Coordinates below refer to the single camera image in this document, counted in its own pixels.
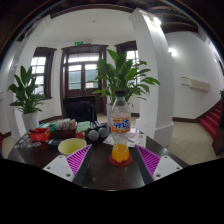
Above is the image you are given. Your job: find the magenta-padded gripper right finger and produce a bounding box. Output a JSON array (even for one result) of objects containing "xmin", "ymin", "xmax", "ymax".
[{"xmin": 134, "ymin": 144, "xmax": 184, "ymax": 186}]

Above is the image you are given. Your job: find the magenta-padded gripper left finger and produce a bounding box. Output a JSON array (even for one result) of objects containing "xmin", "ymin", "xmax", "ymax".
[{"xmin": 42, "ymin": 143, "xmax": 95, "ymax": 187}]

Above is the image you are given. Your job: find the yellow plastic cup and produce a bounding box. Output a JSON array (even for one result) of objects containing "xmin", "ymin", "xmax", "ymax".
[{"xmin": 57, "ymin": 137, "xmax": 88, "ymax": 157}]

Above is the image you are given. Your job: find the brown box of packets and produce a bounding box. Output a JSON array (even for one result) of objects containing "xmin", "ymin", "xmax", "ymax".
[{"xmin": 53, "ymin": 118, "xmax": 78, "ymax": 140}]

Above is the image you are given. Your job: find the green paper booklet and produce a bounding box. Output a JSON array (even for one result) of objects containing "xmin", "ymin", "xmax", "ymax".
[{"xmin": 75, "ymin": 120, "xmax": 92, "ymax": 133}]

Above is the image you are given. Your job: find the flat round red coaster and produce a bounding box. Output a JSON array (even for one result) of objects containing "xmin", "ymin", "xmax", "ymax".
[{"xmin": 108, "ymin": 153, "xmax": 134, "ymax": 168}]

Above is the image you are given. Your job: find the red plastic basket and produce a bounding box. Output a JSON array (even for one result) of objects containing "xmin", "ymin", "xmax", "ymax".
[{"xmin": 29, "ymin": 127, "xmax": 52, "ymax": 143}]

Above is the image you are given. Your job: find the group of round badges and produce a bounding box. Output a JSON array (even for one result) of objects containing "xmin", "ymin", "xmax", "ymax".
[{"xmin": 13, "ymin": 133, "xmax": 42, "ymax": 150}]

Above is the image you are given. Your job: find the orange soda plastic bottle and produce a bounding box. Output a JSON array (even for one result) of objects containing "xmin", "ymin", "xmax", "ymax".
[{"xmin": 110, "ymin": 90, "xmax": 132, "ymax": 164}]

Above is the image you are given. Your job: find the black office chair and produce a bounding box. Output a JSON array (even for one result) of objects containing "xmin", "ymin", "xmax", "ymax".
[{"xmin": 62, "ymin": 95, "xmax": 98, "ymax": 123}]

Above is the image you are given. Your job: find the red carpeted staircase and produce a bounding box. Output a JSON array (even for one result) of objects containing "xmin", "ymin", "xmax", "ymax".
[{"xmin": 199, "ymin": 103, "xmax": 223, "ymax": 140}]

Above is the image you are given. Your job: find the potted plant in white pot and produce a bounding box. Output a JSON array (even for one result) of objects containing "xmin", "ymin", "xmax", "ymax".
[{"xmin": 7, "ymin": 65, "xmax": 47, "ymax": 133}]

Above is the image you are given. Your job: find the dark wooden double door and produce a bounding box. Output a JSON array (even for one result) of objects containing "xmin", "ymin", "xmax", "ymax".
[{"xmin": 60, "ymin": 43, "xmax": 109, "ymax": 117}]

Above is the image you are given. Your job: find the large potted green plant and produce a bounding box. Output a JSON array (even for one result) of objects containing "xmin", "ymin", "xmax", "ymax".
[{"xmin": 87, "ymin": 48, "xmax": 161, "ymax": 128}]

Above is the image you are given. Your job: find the dark-framed window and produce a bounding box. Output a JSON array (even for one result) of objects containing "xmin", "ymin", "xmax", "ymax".
[
  {"xmin": 114, "ymin": 40, "xmax": 141, "ymax": 86},
  {"xmin": 30, "ymin": 46, "xmax": 57, "ymax": 100}
]

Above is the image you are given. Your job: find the white wall radiator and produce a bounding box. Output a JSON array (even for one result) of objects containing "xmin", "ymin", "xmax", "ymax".
[{"xmin": 180, "ymin": 76, "xmax": 212, "ymax": 93}]

